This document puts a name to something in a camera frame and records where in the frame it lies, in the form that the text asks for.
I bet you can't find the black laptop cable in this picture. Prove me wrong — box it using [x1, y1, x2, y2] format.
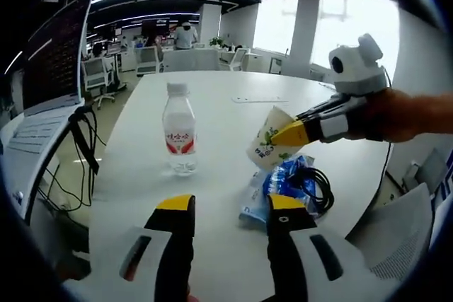
[38, 108, 108, 211]

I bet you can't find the silver laptop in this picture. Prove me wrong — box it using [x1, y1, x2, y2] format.
[0, 0, 98, 219]

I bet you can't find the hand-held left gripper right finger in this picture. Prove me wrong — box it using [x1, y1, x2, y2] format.
[265, 194, 392, 302]

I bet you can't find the blue snack packet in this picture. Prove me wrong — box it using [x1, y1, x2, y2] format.
[238, 169, 284, 229]

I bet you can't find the clear plastic water bottle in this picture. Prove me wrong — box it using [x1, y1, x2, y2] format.
[162, 82, 197, 178]

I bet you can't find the narrow office window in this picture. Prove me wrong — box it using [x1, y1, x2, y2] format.
[252, 0, 300, 59]

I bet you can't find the wide office window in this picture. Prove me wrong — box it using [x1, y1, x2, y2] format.
[311, 0, 401, 81]

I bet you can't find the white paper cup green print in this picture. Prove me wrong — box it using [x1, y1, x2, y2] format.
[246, 104, 306, 170]

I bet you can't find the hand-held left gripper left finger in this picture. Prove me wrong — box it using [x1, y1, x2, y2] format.
[76, 194, 197, 302]

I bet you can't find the white tabletop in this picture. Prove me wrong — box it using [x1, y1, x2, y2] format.
[88, 69, 392, 292]

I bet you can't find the black laptop stand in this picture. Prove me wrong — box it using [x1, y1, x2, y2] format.
[69, 107, 101, 174]

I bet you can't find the white desk partition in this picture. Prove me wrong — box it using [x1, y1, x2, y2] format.
[161, 48, 221, 73]

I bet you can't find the white table cable cover plate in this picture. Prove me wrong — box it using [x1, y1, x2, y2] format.
[231, 94, 289, 104]

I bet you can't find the white office chair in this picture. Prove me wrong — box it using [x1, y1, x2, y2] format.
[220, 47, 249, 72]
[81, 57, 120, 111]
[135, 46, 161, 76]

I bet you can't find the person's right hand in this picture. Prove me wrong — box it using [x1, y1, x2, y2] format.
[345, 88, 423, 144]

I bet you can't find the grey mesh office chair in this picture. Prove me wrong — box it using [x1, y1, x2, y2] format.
[345, 180, 435, 284]

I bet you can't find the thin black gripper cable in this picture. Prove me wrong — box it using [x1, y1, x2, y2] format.
[374, 66, 396, 207]

